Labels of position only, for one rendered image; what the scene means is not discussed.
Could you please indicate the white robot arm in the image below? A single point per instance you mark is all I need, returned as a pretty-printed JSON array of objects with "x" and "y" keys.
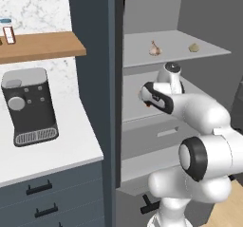
[{"x": 202, "y": 161}]

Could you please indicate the pinkish garlic bulb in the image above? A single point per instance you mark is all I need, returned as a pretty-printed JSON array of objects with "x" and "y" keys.
[{"x": 154, "y": 49}]

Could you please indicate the beige garlic bulb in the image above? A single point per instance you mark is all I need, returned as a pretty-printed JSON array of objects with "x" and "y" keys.
[{"x": 193, "y": 47}]

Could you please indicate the grey fridge shelf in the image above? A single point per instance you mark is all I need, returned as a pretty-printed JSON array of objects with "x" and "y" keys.
[
  {"x": 177, "y": 45},
  {"x": 134, "y": 94}
]

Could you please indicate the dark blue fridge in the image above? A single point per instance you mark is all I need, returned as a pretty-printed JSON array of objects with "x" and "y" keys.
[{"x": 91, "y": 79}]

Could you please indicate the grey fridge drawer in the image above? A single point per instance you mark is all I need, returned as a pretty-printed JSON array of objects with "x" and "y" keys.
[{"x": 148, "y": 139}]

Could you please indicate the dark blue drawer front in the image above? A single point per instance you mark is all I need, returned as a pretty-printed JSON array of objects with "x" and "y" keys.
[
  {"x": 79, "y": 205},
  {"x": 72, "y": 181}
]

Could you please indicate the black coffee machine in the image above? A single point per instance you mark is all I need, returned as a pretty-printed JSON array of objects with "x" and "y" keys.
[{"x": 30, "y": 110}]

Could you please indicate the dark fridge door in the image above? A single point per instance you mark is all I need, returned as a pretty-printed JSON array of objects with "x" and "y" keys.
[{"x": 238, "y": 107}]

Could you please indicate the white shaker with blue lid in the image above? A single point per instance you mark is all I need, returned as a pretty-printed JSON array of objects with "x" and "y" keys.
[{"x": 9, "y": 34}]

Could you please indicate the wooden wall shelf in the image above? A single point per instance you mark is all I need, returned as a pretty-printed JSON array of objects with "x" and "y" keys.
[{"x": 41, "y": 47}]

